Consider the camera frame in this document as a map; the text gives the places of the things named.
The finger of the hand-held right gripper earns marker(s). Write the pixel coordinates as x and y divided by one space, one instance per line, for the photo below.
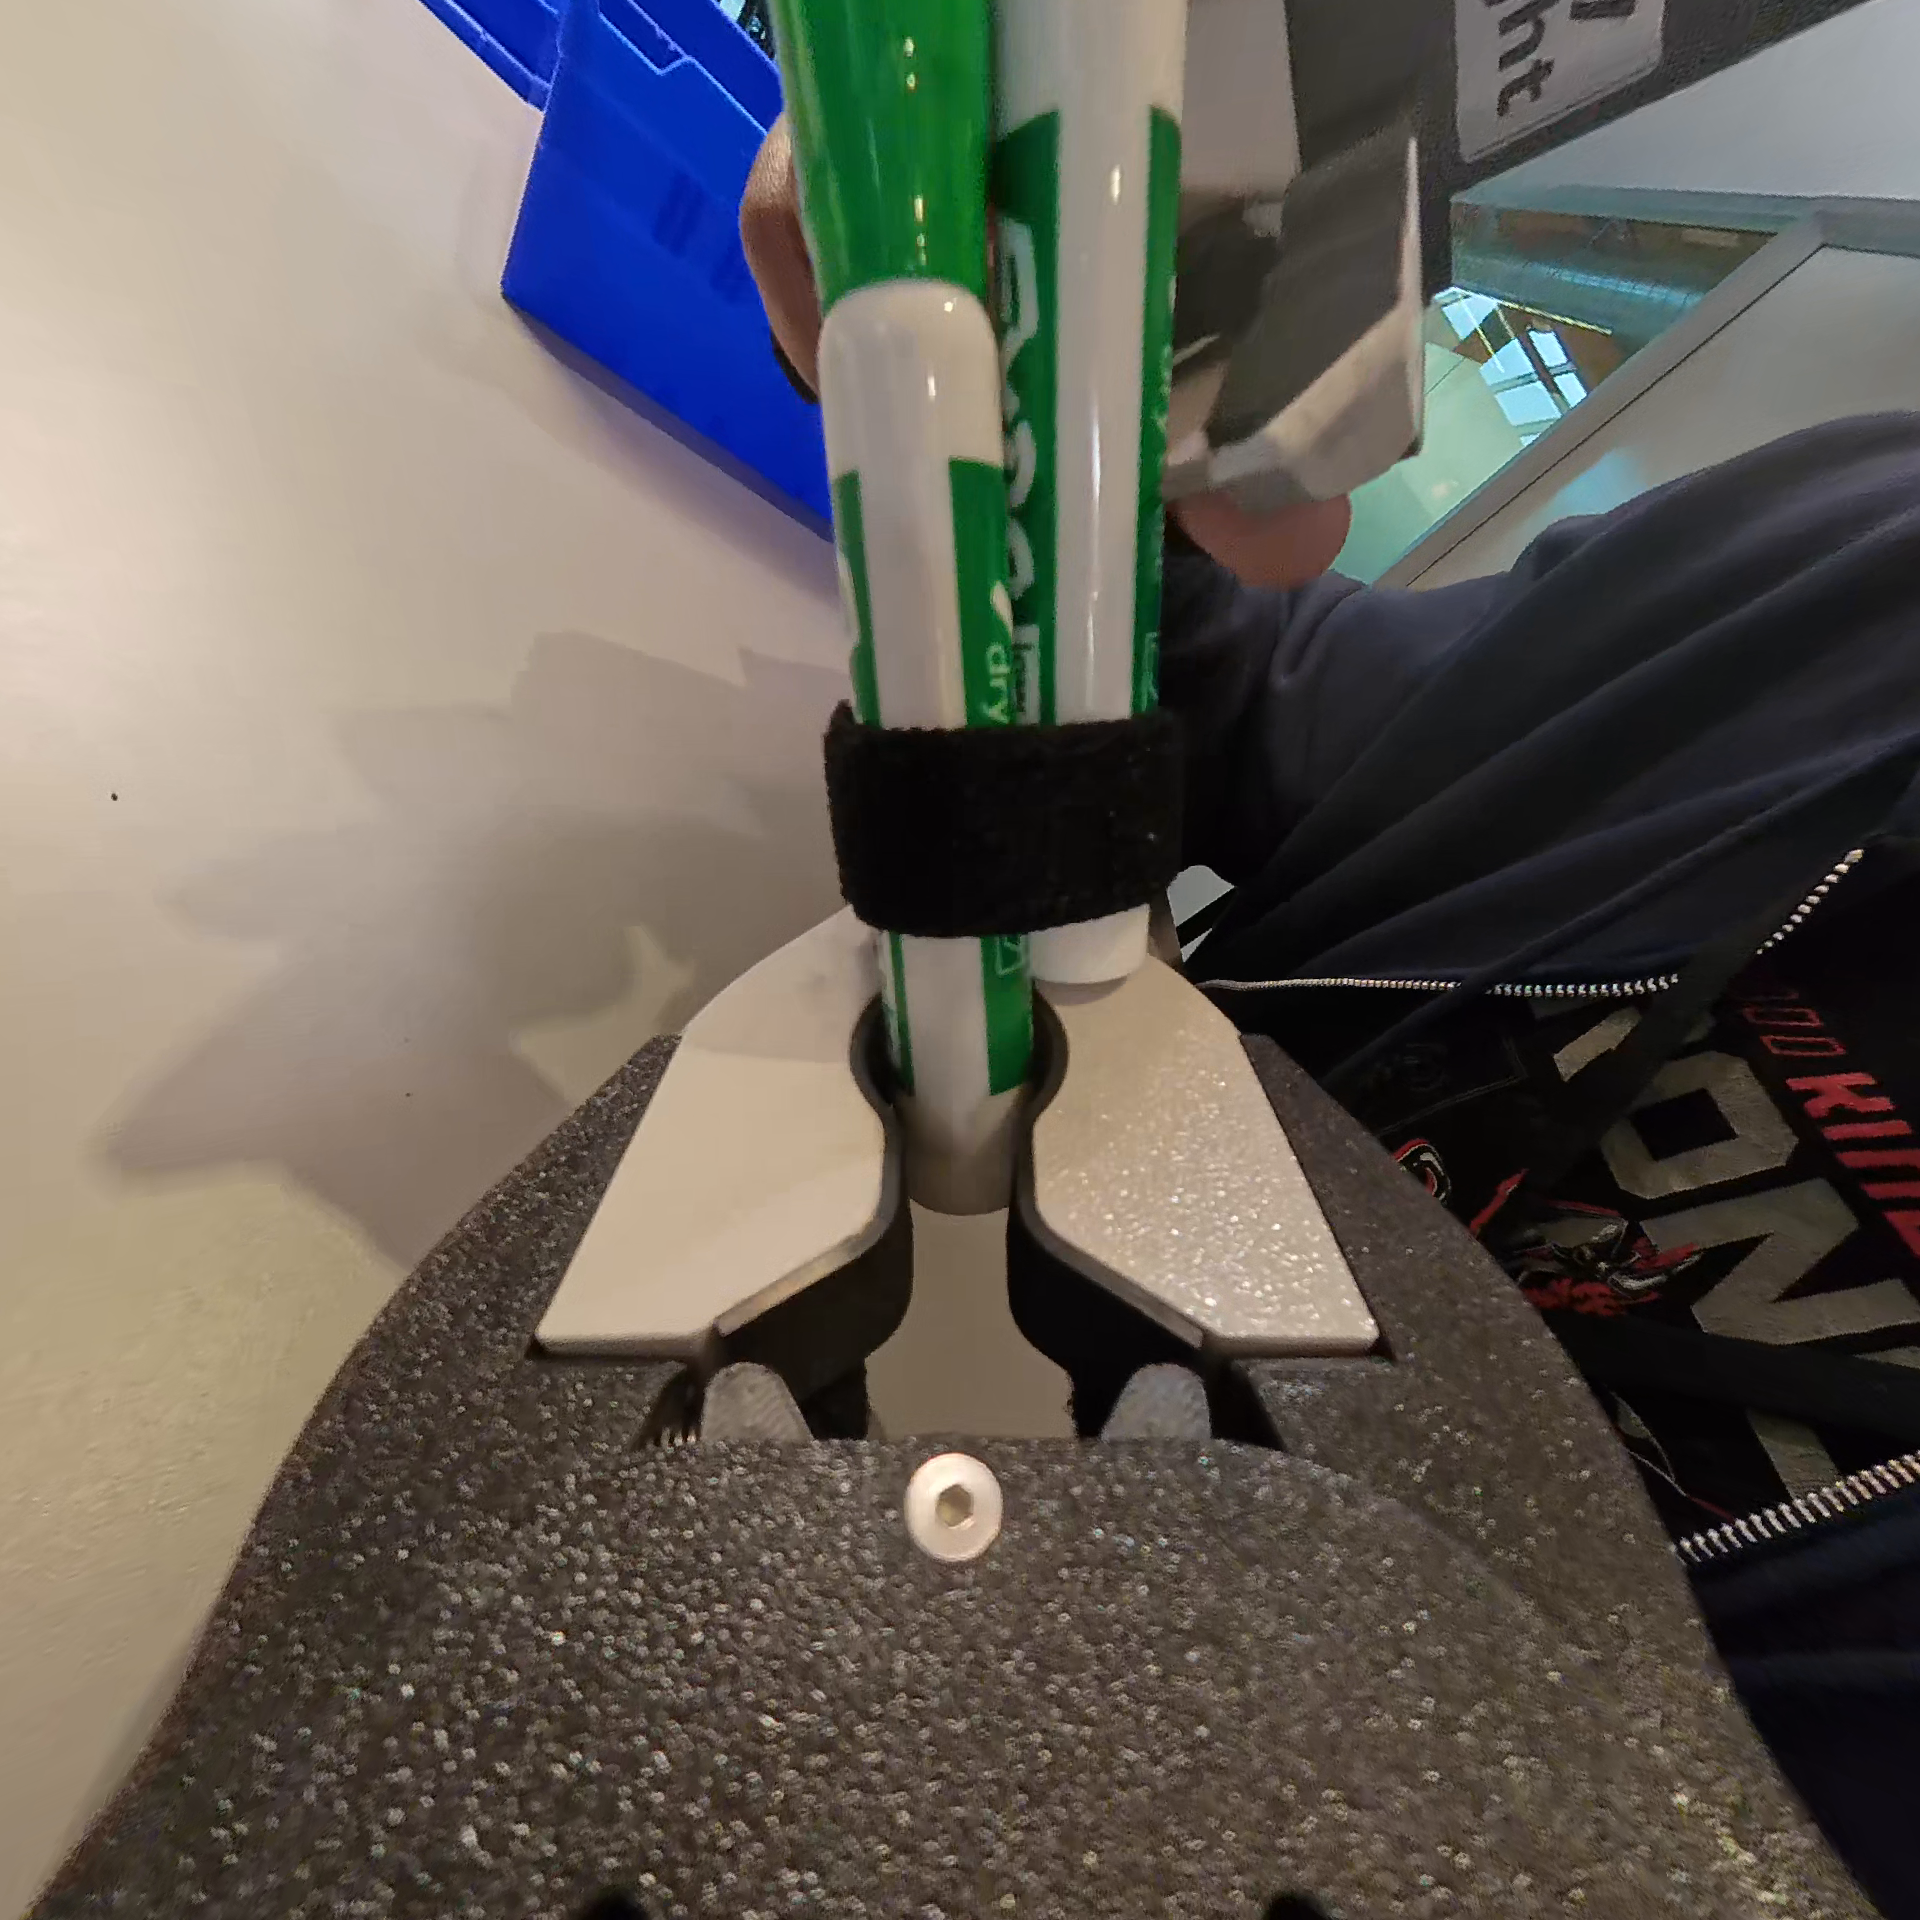
1352 331

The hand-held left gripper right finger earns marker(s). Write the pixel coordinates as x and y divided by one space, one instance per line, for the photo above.
1201 1187

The green marker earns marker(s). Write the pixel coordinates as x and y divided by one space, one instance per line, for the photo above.
915 481
1086 361

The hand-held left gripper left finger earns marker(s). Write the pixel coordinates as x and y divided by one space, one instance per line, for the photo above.
707 1201

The person's right hand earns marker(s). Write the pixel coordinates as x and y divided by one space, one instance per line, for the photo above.
776 269

